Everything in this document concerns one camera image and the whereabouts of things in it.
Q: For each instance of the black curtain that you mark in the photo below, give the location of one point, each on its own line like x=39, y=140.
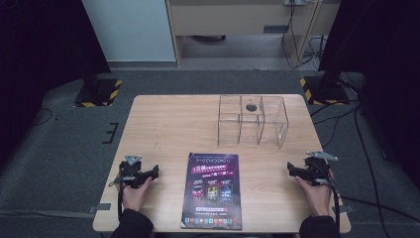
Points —
x=43, y=66
x=383, y=66

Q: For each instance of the white panel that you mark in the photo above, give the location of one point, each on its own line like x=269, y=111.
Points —
x=128, y=29

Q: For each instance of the person's left hand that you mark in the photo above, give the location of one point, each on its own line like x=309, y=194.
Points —
x=135, y=198

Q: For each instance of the person's right hand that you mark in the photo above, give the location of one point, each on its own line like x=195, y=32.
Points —
x=317, y=198

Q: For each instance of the grey tape strip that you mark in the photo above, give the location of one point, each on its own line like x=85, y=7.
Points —
x=345, y=209
x=99, y=208

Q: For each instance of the black stand base striped edge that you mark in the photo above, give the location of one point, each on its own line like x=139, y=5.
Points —
x=97, y=94
x=325, y=92

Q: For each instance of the dark round table grommet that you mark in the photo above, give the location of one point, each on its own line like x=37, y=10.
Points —
x=251, y=107

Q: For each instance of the clear acrylic organizer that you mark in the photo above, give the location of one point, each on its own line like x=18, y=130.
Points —
x=254, y=125

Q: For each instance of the light wooden desk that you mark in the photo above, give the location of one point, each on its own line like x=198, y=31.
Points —
x=237, y=20

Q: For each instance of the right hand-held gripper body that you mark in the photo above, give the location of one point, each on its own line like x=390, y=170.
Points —
x=317, y=169

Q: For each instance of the dark purple magazine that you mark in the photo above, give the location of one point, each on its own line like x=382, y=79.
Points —
x=211, y=193

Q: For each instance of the black floor tape marks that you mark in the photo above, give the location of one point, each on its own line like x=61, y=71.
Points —
x=110, y=133

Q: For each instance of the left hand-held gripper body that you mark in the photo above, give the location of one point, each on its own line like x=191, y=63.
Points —
x=129, y=172

